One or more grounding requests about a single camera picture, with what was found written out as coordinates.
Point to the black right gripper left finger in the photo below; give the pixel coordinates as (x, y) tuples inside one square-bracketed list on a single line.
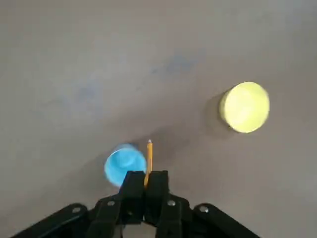
[(133, 188)]

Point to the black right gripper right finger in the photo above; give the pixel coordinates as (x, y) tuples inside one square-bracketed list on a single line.
[(158, 188)]

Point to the blue plastic cup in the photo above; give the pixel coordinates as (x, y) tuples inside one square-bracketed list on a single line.
[(121, 163)]

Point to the yellow plastic bowl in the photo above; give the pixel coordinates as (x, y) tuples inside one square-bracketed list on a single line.
[(245, 106)]

